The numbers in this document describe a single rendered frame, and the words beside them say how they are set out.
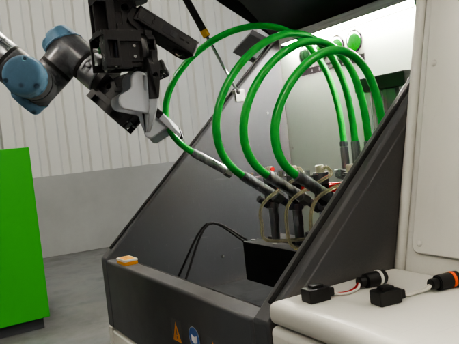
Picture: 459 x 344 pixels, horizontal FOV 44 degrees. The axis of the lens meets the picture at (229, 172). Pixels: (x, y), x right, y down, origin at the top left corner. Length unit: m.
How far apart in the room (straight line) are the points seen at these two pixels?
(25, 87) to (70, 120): 6.42
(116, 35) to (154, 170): 6.87
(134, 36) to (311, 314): 0.47
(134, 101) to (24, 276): 3.52
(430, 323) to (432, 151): 0.29
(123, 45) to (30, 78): 0.30
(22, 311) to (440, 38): 3.83
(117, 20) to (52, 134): 6.62
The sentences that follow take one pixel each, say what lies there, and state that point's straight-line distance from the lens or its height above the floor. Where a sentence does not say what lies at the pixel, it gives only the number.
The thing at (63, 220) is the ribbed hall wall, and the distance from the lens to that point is 7.52.
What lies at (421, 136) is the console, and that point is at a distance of 0.86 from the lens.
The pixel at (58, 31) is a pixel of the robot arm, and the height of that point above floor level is 1.46.
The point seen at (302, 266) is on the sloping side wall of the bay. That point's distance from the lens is 0.78.
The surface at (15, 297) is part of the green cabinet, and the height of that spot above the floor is 0.27.
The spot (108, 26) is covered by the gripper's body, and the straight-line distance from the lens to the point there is 0.89.
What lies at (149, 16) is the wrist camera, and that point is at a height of 1.39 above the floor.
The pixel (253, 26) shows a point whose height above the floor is 1.42.
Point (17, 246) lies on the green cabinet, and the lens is 4.29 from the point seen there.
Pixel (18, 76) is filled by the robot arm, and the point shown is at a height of 1.34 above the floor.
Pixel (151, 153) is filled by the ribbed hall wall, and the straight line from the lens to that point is 7.73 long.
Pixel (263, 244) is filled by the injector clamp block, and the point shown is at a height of 0.98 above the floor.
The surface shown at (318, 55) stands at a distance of 0.93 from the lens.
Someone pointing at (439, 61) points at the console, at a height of 1.26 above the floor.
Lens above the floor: 1.19
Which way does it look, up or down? 3 degrees down
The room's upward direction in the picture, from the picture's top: 6 degrees counter-clockwise
